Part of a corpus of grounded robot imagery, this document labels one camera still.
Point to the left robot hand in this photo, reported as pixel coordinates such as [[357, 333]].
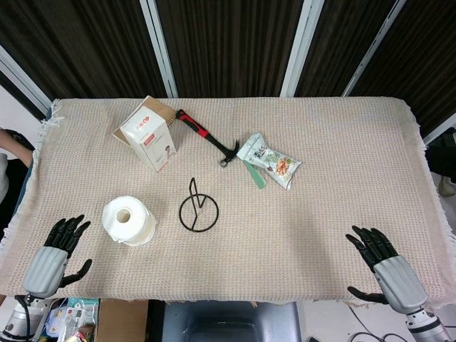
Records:
[[48, 265]]

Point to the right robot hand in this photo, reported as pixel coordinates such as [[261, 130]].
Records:
[[399, 274]]

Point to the white paper roll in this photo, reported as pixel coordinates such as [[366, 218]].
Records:
[[128, 221]]

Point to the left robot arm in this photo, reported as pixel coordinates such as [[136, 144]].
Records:
[[19, 317]]

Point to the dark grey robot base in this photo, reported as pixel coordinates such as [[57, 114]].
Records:
[[231, 322]]

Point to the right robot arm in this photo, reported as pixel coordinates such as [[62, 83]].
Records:
[[427, 326]]

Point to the clutter of small packages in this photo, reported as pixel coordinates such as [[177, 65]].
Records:
[[69, 318]]

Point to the person in black clothes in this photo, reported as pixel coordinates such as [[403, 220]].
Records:
[[12, 174]]

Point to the white carton box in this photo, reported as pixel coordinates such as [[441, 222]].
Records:
[[147, 139]]

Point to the snack bag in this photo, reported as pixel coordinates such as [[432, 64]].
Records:
[[270, 160]]

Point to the green plastic comb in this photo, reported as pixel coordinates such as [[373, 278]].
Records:
[[256, 176]]

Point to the beige woven tablecloth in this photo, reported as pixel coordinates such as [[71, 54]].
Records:
[[228, 199]]

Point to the red black claw hammer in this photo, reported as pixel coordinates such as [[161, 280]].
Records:
[[204, 137]]

